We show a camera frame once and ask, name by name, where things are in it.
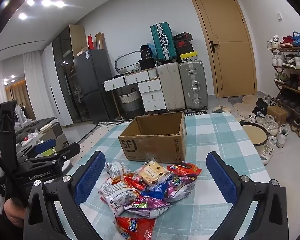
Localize person's left forearm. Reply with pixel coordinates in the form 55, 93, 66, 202
0, 210, 25, 240

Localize white red snack packet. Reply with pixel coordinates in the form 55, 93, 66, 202
99, 177, 140, 215

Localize small cardboard box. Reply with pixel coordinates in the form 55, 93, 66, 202
267, 106, 288, 125

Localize woven laundry basket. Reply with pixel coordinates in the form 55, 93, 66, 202
119, 89, 143, 119

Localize beige bread packet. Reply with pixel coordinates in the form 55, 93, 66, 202
136, 158, 170, 186

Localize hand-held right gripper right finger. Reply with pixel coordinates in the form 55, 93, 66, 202
206, 151, 289, 240

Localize teal suitcase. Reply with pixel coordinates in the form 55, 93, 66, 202
150, 22, 178, 63

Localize black refrigerator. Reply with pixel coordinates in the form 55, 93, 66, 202
73, 49, 118, 124

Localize white wardrobe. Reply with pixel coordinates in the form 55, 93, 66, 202
42, 42, 74, 127

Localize wooden door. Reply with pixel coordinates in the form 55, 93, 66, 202
189, 0, 257, 99

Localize black shoe box red stripe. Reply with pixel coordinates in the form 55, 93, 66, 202
172, 32, 192, 42

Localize silver snack packet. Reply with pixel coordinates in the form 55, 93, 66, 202
105, 161, 133, 180

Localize round black-rimmed stool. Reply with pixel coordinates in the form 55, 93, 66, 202
241, 122, 269, 147

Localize pile of white sneakers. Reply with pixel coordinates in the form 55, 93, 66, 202
249, 95, 290, 165

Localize dark glass cabinet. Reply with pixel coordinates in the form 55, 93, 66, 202
52, 25, 87, 124

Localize purple white candy packet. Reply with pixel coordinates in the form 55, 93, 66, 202
124, 195, 173, 219

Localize red cookie packet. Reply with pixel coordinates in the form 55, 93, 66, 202
167, 162, 202, 180

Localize beige suitcase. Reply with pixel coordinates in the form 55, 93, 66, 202
157, 62, 185, 112

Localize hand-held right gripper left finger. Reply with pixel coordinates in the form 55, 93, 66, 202
23, 151, 107, 240

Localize beige curtain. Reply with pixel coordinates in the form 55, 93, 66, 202
5, 79, 30, 108

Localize brown cardboard box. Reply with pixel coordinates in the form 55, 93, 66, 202
118, 112, 187, 163

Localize silver suitcase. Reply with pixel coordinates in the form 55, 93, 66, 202
179, 60, 209, 112

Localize large red snack packet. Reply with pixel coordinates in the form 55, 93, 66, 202
115, 216, 155, 240

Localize white dresser with drawers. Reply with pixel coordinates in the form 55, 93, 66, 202
104, 69, 167, 113

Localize grey door mat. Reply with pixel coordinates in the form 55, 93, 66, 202
227, 95, 244, 104

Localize dark blanket heap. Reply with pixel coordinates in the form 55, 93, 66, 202
15, 117, 63, 148

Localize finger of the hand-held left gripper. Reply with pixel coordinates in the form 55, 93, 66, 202
31, 138, 57, 155
54, 142, 81, 162

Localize oval mirror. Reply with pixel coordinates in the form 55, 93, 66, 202
115, 51, 143, 74

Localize black case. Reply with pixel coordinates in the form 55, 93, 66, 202
139, 59, 157, 70

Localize black labelled bag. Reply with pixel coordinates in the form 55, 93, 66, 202
140, 44, 153, 60

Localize small red snack packet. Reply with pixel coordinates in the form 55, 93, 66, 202
112, 172, 147, 190

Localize person's left hand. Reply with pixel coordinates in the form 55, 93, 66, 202
4, 197, 27, 219

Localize plain black shoe box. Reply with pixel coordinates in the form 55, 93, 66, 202
176, 45, 198, 55

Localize flat cardboard pieces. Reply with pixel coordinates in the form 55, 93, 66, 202
94, 32, 105, 50

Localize white curtain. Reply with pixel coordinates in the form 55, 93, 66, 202
24, 50, 44, 120

